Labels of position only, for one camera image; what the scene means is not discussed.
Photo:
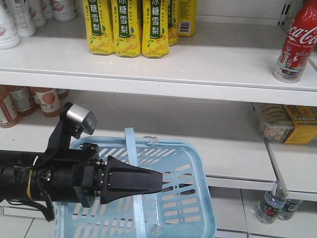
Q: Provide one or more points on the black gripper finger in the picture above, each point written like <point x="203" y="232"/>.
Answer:
<point x="123" y="180"/>

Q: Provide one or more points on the biscuit box yellow label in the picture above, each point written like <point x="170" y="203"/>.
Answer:
<point x="288" y="124"/>

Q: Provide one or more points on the orange C100 juice bottle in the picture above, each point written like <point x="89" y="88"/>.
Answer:
<point x="22" y="100"/>
<point x="49" y="101"/>
<point x="8" y="114"/>

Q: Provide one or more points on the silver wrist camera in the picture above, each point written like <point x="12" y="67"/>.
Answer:
<point x="73" y="121"/>

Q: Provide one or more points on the light blue plastic basket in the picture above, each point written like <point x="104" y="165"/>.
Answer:
<point x="183" y="209"/>

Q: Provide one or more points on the clear water bottle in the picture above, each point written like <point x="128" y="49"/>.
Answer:
<point x="271" y="205"/>

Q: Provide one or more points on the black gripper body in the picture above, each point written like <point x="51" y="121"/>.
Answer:
<point x="76" y="175"/>

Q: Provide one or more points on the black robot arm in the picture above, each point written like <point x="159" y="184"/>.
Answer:
<point x="38" y="180"/>

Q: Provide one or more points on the red coca-cola aluminium bottle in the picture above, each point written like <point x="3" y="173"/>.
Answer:
<point x="300" y="42"/>

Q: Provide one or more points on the yellow pear drink bottle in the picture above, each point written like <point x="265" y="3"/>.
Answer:
<point x="99" y="27"/>
<point x="127" y="27"/>
<point x="155" y="29"/>

